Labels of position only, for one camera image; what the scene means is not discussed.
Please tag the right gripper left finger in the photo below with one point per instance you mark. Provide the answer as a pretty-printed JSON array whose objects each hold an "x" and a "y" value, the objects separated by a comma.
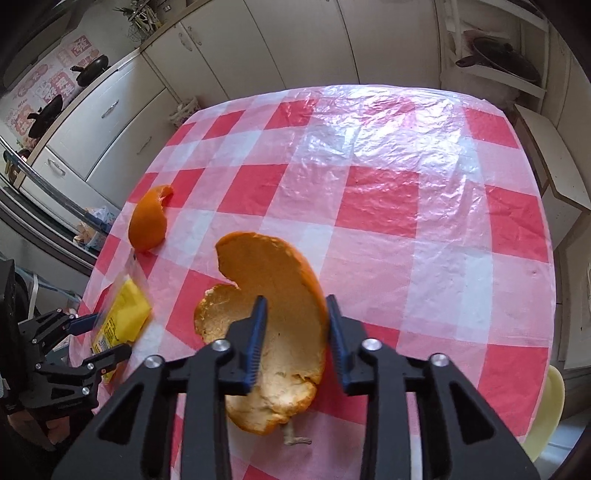
[{"x": 131, "y": 437}]

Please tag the white wall cabinets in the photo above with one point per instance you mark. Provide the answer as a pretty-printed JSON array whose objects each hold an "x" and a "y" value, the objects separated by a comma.
[{"x": 216, "y": 51}]

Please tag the black frying pan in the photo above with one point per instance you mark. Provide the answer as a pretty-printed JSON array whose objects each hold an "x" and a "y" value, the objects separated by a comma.
[{"x": 501, "y": 56}]

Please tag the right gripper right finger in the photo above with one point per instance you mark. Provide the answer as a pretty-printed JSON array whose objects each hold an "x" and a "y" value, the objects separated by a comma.
[{"x": 462, "y": 437}]

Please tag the yellow plastic wrapper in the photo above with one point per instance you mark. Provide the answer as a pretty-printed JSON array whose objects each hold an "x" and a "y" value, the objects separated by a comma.
[{"x": 123, "y": 312}]

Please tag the white step stool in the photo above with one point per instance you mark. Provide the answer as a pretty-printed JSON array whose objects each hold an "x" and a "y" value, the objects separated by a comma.
[{"x": 563, "y": 192}]

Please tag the small orange peel piece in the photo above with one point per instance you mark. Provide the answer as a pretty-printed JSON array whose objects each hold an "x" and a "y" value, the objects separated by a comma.
[{"x": 148, "y": 224}]

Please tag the person left hand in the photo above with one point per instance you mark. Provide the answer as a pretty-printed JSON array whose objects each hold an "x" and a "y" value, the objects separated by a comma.
[{"x": 46, "y": 436}]

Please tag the patterned waste basket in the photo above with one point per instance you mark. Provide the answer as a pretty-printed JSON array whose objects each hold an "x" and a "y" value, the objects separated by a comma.
[{"x": 183, "y": 111}]

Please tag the black wok on counter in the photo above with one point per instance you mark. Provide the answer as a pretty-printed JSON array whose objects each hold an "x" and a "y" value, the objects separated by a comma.
[{"x": 86, "y": 75}]

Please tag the white corner shelf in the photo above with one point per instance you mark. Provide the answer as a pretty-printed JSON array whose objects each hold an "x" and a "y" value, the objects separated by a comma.
[{"x": 519, "y": 23}]

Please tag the large orange peel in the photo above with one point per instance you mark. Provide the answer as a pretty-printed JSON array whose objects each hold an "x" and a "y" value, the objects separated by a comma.
[{"x": 293, "y": 354}]

